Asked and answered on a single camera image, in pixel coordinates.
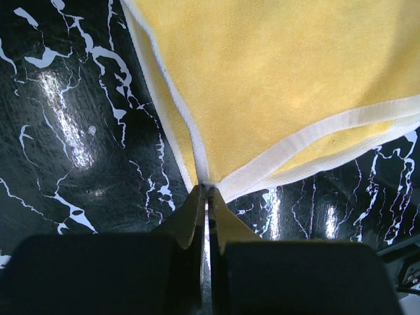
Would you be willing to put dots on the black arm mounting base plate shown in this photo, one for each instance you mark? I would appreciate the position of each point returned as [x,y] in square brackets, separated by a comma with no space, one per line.
[402,264]

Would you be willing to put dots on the yellow towel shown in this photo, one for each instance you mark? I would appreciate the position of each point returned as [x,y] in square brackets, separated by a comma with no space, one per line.
[258,94]

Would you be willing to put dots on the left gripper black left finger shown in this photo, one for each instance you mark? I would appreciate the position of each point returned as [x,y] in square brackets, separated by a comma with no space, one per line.
[158,272]

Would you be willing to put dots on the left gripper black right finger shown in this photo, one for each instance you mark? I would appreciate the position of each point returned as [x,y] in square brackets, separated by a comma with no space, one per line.
[250,275]

